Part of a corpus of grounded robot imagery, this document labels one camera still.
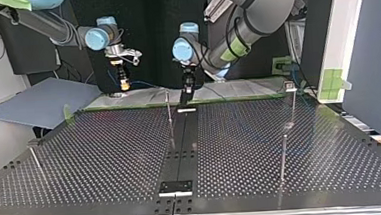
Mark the black panel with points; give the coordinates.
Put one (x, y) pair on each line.
(154, 33)

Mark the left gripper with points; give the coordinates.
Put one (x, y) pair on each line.
(188, 77)

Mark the black box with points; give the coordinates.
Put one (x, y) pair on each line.
(24, 47)

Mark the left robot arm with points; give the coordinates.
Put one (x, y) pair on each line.
(259, 6)

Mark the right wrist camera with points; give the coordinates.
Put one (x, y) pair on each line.
(125, 52)

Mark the green socket box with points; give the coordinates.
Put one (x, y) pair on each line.
(282, 65)

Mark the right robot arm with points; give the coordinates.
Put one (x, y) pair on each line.
(43, 24)

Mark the grey board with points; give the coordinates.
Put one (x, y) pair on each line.
(44, 102)

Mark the metal post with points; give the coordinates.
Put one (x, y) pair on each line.
(168, 105)
(293, 103)
(35, 157)
(283, 158)

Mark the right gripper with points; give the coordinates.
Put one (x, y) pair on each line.
(120, 71)

